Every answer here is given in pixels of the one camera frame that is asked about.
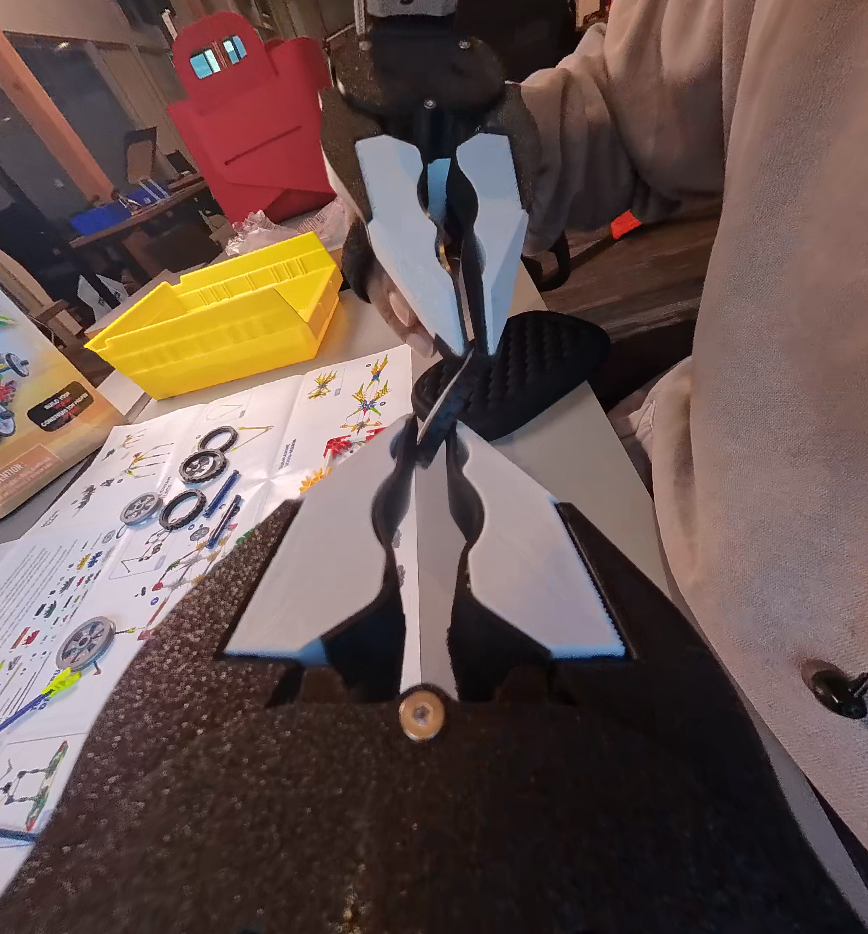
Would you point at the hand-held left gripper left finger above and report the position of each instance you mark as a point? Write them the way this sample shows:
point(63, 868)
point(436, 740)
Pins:
point(310, 584)

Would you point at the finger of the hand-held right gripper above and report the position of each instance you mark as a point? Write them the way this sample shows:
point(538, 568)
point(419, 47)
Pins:
point(492, 219)
point(405, 234)

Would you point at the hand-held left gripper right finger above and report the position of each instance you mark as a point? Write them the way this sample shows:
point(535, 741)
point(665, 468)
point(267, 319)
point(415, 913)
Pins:
point(543, 584)

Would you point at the short blue plastic rod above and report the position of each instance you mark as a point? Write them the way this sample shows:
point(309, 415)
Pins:
point(224, 489)

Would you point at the yellow plastic parts bin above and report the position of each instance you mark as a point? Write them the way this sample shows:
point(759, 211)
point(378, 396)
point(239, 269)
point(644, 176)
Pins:
point(215, 329)

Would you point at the person's right forearm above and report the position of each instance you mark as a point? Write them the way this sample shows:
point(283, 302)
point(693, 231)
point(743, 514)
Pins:
point(624, 132)

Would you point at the grey desk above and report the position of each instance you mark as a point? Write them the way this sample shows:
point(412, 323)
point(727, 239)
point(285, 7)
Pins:
point(594, 482)

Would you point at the person's right hand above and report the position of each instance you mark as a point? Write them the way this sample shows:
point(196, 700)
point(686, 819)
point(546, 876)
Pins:
point(398, 314)

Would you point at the thick blue plastic rod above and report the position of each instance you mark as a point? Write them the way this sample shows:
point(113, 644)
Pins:
point(224, 523)

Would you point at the clear plastic bag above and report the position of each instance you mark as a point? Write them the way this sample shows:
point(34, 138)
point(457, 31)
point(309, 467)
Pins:
point(274, 231)

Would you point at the colourful rod and connector model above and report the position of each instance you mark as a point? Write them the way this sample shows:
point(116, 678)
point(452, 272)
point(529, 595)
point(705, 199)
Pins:
point(361, 438)

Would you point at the large fold-out instruction sheet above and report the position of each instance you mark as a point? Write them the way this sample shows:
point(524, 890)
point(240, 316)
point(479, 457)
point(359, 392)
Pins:
point(113, 584)

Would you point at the blue rods with small connectors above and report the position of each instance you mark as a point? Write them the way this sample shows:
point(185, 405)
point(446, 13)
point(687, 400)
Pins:
point(26, 712)

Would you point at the brown construction set bag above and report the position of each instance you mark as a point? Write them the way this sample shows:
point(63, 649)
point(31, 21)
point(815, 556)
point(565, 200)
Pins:
point(33, 423)

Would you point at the person in beige hoodie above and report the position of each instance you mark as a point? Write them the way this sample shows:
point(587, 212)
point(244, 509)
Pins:
point(799, 365)

